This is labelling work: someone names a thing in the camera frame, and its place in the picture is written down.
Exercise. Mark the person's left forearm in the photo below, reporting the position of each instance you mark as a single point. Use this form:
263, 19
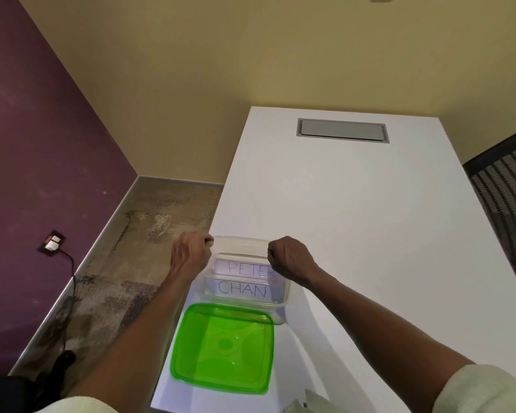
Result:
124, 339

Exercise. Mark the person's right fingers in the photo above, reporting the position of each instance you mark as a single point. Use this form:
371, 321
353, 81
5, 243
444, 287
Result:
273, 252

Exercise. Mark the white paper label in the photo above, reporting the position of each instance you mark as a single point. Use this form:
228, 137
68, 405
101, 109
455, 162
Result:
244, 282

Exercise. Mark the person's right hand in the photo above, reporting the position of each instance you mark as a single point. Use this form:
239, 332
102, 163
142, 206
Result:
290, 258

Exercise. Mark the clear plastic container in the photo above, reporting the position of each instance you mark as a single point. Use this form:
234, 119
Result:
249, 275

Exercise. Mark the wall power socket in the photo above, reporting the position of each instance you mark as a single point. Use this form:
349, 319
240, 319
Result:
52, 243

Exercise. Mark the person's left hand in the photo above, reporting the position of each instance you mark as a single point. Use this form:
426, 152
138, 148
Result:
191, 252

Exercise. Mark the person's right forearm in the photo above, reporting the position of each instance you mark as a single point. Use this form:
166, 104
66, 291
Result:
395, 339

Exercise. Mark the green plastic lid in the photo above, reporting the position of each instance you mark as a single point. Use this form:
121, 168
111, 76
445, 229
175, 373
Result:
223, 352

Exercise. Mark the black mesh chair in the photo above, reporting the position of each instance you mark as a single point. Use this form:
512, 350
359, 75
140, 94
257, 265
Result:
505, 202

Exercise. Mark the person's left fingers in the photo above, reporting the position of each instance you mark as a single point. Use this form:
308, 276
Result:
208, 241

